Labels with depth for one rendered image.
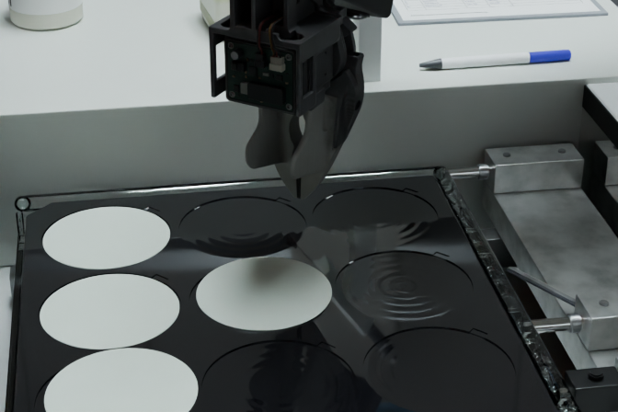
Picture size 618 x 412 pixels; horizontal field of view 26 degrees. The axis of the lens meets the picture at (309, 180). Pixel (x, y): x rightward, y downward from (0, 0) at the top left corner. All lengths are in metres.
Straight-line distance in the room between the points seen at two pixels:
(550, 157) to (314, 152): 0.29
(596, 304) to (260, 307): 0.24
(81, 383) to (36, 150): 0.30
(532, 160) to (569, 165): 0.03
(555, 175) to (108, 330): 0.43
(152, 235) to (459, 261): 0.24
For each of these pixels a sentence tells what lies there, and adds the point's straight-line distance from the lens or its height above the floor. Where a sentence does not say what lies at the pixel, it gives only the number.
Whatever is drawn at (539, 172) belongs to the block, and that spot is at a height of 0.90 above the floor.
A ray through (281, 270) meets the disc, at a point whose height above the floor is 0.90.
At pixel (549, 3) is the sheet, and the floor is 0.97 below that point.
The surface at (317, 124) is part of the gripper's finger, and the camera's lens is 0.95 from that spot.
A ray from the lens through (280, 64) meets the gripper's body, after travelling 0.89.
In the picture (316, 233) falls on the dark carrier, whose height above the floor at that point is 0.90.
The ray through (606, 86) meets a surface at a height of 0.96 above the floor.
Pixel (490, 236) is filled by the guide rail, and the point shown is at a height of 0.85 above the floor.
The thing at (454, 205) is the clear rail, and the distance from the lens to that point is 1.11.
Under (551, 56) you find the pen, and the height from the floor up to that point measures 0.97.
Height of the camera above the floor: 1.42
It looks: 27 degrees down
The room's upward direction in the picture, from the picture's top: straight up
